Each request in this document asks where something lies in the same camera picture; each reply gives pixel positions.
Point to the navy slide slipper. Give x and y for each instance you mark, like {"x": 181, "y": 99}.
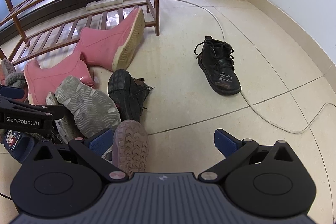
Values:
{"x": 15, "y": 145}

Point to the purple mesh sneaker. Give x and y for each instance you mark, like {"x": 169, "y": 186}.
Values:
{"x": 131, "y": 145}

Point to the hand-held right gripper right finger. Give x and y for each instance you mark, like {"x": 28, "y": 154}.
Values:
{"x": 225, "y": 141}

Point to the black lace-up boot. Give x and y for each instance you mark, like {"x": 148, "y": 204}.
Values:
{"x": 220, "y": 74}
{"x": 123, "y": 93}

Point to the pink rain boot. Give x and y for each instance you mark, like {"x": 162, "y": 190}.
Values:
{"x": 105, "y": 45}
{"x": 52, "y": 74}

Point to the white power strip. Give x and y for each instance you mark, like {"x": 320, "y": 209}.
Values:
{"x": 105, "y": 2}

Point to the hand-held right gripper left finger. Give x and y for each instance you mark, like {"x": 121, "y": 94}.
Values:
{"x": 101, "y": 138}

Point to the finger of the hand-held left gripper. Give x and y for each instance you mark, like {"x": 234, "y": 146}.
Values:
{"x": 11, "y": 92}
{"x": 52, "y": 111}

